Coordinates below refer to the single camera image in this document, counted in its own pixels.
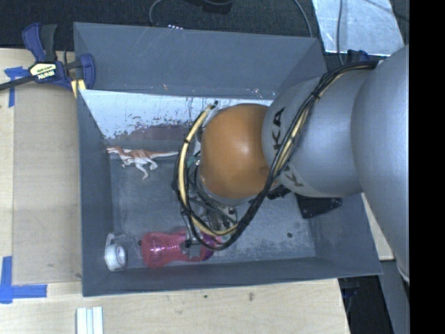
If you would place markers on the grey metal bin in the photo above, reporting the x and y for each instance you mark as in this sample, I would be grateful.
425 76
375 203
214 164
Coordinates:
194 57

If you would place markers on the black cylinder on white bracket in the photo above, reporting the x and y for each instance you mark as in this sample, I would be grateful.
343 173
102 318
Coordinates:
193 250

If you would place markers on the pink plastic bottle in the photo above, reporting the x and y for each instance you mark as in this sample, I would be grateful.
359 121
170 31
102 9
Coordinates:
161 249

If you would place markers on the pale wood board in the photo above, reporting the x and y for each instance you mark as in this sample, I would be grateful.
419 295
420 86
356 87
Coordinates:
45 186

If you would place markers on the tan toy dinosaur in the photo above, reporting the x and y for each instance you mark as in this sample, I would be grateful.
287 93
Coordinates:
138 157

